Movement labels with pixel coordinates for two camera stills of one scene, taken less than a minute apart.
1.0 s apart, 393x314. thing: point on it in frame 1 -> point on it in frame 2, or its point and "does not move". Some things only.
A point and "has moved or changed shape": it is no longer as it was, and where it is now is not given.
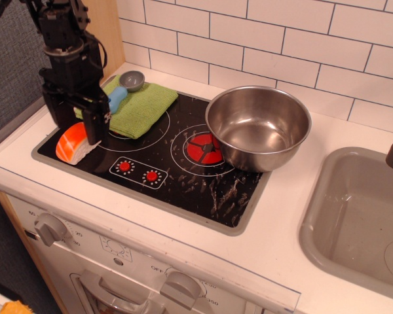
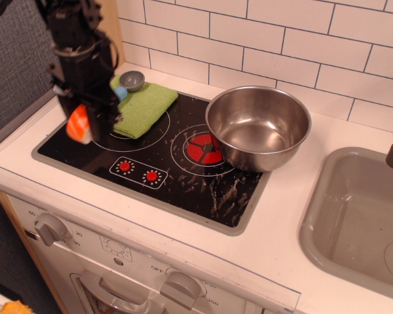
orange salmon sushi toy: (73, 144) has moved or changed shape
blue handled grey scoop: (129, 81) does not move
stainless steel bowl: (259, 129) does not move
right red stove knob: (152, 176) does not move
